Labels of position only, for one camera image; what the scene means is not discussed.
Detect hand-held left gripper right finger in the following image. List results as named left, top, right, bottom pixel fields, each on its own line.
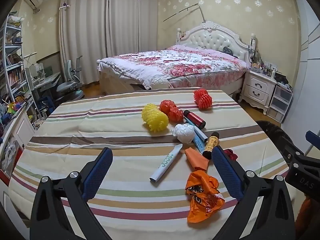
left=212, top=145, right=297, bottom=240

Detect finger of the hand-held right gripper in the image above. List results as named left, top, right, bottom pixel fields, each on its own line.
left=305, top=130, right=320, bottom=147
left=281, top=135, right=320, bottom=172

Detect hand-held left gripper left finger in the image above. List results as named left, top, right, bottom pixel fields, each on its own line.
left=29, top=147, right=113, bottom=240

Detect dark red wrapper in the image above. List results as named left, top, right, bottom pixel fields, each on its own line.
left=223, top=149, right=238, bottom=162

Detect brown bottle with yellow label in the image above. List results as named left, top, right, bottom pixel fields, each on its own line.
left=202, top=131, right=220, bottom=159

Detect orange plastic bag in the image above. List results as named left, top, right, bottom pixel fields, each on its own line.
left=184, top=171, right=226, bottom=223

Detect black trash bin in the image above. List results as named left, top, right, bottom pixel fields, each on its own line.
left=255, top=120, right=297, bottom=167

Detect white paper ball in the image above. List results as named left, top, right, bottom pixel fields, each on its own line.
left=171, top=123, right=196, bottom=145

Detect white toothpaste tube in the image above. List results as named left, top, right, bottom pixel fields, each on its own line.
left=149, top=144, right=184, bottom=182

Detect yellow foam fruit net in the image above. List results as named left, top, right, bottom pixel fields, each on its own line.
left=142, top=102, right=168, bottom=133

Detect orange-red foam fruit net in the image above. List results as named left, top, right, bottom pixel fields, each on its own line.
left=159, top=100, right=184, bottom=123

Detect striped tablecloth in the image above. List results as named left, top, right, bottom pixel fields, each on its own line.
left=9, top=89, right=293, bottom=240

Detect blue toothpaste tube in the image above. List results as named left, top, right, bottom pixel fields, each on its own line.
left=186, top=118, right=209, bottom=155

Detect clear plastic drawer unit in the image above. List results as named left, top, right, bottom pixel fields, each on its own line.
left=266, top=83, right=293, bottom=124

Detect dark items pile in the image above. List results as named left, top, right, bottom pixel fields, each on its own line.
left=274, top=71, right=293, bottom=91

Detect red cylinder bottle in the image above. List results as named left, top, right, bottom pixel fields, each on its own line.
left=183, top=110, right=207, bottom=128

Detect white wardrobe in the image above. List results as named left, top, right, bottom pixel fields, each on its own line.
left=292, top=0, right=320, bottom=157

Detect white nightstand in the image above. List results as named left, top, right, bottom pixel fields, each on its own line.
left=240, top=68, right=277, bottom=116

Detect red foam fruit net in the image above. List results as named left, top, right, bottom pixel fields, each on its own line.
left=193, top=88, right=213, bottom=109

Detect group of toiletry bottles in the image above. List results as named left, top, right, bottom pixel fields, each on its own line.
left=249, top=54, right=278, bottom=77

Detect white low cabinet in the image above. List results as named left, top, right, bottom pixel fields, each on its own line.
left=0, top=109, right=37, bottom=182

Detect grey office chair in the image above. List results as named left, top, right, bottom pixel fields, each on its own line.
left=55, top=55, right=86, bottom=101

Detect grey desk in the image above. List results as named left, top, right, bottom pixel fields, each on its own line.
left=24, top=62, right=63, bottom=120

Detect dark clothes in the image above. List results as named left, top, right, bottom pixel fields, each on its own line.
left=219, top=45, right=236, bottom=56

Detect floral bedspread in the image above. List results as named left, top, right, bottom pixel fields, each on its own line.
left=97, top=44, right=250, bottom=90

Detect white bed with tufted headboard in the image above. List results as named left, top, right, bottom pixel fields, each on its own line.
left=97, top=21, right=251, bottom=98

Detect white bookshelf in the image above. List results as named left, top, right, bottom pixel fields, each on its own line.
left=0, top=12, right=33, bottom=110

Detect beige curtains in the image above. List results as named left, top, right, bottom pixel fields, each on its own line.
left=58, top=0, right=160, bottom=86

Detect thin metal rod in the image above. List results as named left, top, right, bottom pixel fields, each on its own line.
left=163, top=3, right=208, bottom=23

